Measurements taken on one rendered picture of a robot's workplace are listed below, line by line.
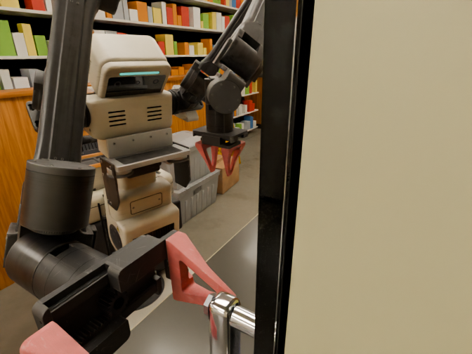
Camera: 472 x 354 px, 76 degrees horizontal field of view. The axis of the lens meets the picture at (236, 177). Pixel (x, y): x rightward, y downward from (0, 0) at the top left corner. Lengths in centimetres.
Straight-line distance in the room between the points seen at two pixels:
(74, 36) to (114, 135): 58
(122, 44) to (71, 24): 51
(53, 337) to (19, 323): 190
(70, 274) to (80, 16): 33
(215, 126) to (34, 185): 39
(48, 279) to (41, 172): 9
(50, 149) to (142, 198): 72
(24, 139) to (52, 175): 189
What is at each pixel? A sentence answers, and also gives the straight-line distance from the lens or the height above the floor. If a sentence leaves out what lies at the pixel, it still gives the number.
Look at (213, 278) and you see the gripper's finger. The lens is 26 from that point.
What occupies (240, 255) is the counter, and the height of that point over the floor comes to 94.
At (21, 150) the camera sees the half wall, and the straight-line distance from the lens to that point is 219.
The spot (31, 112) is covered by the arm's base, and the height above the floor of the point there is 119.
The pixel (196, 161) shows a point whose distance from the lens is 252.
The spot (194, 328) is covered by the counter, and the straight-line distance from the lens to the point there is 53.
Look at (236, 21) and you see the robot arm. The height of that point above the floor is 142.
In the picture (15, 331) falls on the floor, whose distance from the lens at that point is 209.
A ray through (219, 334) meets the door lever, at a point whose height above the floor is 119.
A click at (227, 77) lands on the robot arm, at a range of 53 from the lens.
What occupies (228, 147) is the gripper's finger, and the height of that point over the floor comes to 116.
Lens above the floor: 134
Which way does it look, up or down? 22 degrees down
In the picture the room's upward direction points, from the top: straight up
